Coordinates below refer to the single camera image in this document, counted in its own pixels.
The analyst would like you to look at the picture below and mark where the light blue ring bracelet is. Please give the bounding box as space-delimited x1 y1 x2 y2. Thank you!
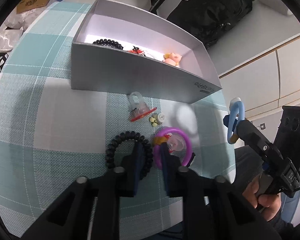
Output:
226 96 246 145

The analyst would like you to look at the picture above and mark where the purple ring bracelet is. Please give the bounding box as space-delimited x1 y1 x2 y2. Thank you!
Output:
152 126 193 170

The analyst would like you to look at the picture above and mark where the small yellow white charm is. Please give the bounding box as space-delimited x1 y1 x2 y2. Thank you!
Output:
149 113 165 127

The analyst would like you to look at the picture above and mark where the clear red charm keychain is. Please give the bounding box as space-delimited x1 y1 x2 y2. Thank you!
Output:
129 92 157 122

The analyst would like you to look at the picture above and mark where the pink pig figurine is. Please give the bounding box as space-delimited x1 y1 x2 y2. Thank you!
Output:
163 53 182 67

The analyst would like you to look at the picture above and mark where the black bead bracelet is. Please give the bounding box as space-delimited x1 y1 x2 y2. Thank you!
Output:
91 38 124 51

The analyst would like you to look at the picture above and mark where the person's right hand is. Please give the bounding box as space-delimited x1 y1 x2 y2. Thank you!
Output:
242 176 281 221

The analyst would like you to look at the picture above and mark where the teal plaid tablecloth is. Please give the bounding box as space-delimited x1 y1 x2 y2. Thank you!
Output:
0 2 236 239

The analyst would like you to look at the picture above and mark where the black backpack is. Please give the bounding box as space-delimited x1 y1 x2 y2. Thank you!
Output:
167 0 255 48

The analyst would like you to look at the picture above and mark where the silver phone box lid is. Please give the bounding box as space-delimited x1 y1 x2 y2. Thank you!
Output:
71 0 221 103

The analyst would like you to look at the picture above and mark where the grey plastic parcel bag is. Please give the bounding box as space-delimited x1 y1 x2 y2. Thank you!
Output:
0 10 29 53

